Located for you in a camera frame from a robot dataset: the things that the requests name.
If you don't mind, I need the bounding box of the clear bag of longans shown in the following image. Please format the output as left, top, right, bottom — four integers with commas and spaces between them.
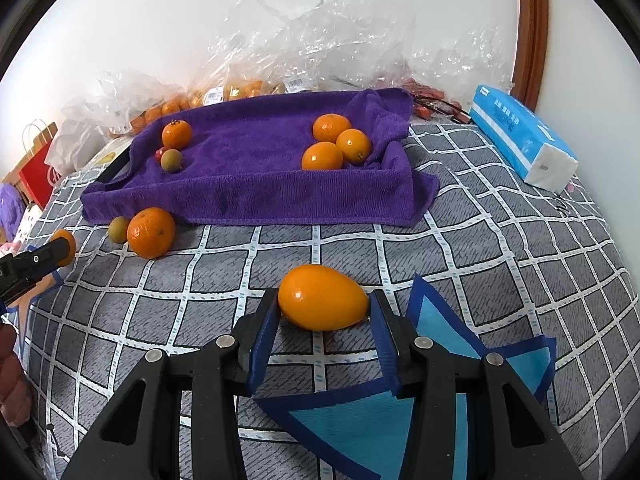
215, 0, 341, 96

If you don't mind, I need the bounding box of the blue tissue pack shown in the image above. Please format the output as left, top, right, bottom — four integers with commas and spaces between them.
470, 84, 579, 192

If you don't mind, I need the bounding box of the brown wooden door frame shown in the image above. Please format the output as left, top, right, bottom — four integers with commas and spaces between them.
510, 0, 550, 111

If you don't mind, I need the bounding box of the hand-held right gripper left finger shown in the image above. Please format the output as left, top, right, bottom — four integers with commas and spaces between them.
60, 287, 282, 480

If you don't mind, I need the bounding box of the clear bag of cherry tomatoes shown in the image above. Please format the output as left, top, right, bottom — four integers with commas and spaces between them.
320, 0, 516, 123

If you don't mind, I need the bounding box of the purple fuzzy cloth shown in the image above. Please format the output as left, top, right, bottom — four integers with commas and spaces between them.
0, 182, 28, 233

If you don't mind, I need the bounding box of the grey checked blanket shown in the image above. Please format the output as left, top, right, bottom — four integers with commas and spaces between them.
15, 120, 626, 480

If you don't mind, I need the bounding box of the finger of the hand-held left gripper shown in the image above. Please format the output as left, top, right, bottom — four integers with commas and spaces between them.
0, 236, 72, 307

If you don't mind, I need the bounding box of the oval orange kumquat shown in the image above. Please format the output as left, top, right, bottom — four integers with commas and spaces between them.
277, 265, 371, 332

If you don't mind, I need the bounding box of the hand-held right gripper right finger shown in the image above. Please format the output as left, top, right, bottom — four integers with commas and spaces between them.
369, 290, 586, 480

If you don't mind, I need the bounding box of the orange mandarin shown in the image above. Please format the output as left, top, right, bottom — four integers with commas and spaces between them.
161, 119, 193, 151
312, 113, 352, 143
50, 229, 77, 267
126, 207, 176, 260
336, 128, 373, 164
301, 141, 345, 172

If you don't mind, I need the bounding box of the white plastic bag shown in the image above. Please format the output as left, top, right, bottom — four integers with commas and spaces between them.
45, 67, 176, 173

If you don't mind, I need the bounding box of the purple towel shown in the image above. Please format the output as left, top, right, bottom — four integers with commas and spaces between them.
80, 87, 440, 227

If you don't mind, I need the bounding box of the black tray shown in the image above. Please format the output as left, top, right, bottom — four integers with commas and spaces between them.
97, 147, 133, 183

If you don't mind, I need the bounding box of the person's left hand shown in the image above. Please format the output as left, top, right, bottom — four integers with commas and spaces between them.
0, 325, 32, 427

